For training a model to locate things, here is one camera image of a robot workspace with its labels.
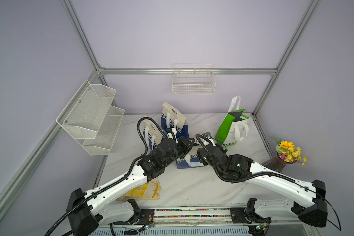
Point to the sunflower bouquet in vase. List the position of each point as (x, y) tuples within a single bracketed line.
[(287, 153)]

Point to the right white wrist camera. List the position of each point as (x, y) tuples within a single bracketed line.
[(208, 138)]

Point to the aluminium frame rails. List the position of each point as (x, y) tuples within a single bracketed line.
[(21, 178)]

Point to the white two-tier mesh shelf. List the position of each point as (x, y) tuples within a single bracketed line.
[(91, 118)]

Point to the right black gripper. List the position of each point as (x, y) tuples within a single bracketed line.
[(202, 158)]

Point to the blue beige tote bag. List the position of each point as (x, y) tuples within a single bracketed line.
[(152, 133), (190, 160), (172, 118)]

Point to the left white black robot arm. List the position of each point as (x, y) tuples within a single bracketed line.
[(87, 210)]

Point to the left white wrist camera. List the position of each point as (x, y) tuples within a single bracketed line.
[(171, 133)]

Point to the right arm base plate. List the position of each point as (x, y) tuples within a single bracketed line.
[(246, 215)]

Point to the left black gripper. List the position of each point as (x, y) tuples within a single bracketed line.
[(182, 142)]

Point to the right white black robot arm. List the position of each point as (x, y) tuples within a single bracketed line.
[(305, 201)]

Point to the green white takeout bag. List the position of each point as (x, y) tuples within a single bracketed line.
[(234, 128)]

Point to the front aluminium rail beam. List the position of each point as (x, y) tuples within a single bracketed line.
[(211, 221)]

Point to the white wire wall basket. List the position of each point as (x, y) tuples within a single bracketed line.
[(193, 79)]

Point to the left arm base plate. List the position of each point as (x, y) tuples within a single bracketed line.
[(141, 217)]

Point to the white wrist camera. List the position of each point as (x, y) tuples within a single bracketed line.
[(208, 138), (171, 133)]

